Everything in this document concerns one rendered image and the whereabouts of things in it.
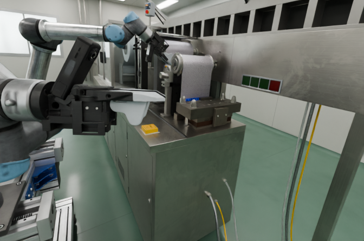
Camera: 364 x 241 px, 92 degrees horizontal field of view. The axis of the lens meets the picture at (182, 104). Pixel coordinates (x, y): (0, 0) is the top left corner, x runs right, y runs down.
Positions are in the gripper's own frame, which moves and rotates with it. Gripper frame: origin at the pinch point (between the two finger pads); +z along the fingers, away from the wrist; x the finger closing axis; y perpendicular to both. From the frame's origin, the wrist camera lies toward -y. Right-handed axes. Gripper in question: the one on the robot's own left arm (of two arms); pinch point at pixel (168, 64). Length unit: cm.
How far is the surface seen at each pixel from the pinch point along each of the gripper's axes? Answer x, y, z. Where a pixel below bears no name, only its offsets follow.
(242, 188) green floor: -8, -37, 148
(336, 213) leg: -85, -15, 82
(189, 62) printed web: -8.1, 8.0, 6.4
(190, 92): -8.5, -4.9, 20.6
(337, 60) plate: -73, 30, 23
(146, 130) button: -21.7, -39.3, 4.1
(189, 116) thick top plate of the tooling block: -27.6, -19.4, 16.7
